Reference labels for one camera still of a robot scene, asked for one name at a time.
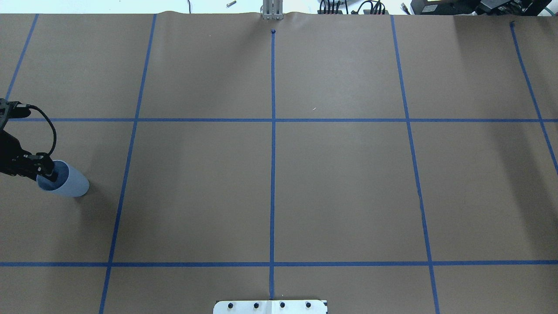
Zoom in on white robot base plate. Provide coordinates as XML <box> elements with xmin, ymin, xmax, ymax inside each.
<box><xmin>213</xmin><ymin>300</ymin><xmax>329</xmax><ymax>314</ymax></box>

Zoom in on aluminium frame post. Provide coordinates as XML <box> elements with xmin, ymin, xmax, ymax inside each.
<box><xmin>261</xmin><ymin>0</ymin><xmax>284</xmax><ymax>20</ymax></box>

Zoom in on brown paper table cover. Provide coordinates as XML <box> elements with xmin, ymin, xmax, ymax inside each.
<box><xmin>1</xmin><ymin>12</ymin><xmax>557</xmax><ymax>314</ymax></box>

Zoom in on black power strip with cables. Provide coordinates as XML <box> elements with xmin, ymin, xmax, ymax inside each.
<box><xmin>316</xmin><ymin>0</ymin><xmax>389</xmax><ymax>15</ymax></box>

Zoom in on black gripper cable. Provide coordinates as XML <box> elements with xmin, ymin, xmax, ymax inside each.
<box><xmin>21</xmin><ymin>104</ymin><xmax>58</xmax><ymax>158</ymax></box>

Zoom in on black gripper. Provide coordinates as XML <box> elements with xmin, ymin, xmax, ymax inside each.
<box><xmin>0</xmin><ymin>98</ymin><xmax>58</xmax><ymax>182</ymax></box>

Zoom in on black equipment on table edge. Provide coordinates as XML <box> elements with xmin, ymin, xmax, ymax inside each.
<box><xmin>410</xmin><ymin>0</ymin><xmax>552</xmax><ymax>16</ymax></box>

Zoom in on light blue plastic cup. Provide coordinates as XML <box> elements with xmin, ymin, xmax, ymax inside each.
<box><xmin>36</xmin><ymin>160</ymin><xmax>90</xmax><ymax>198</ymax></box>

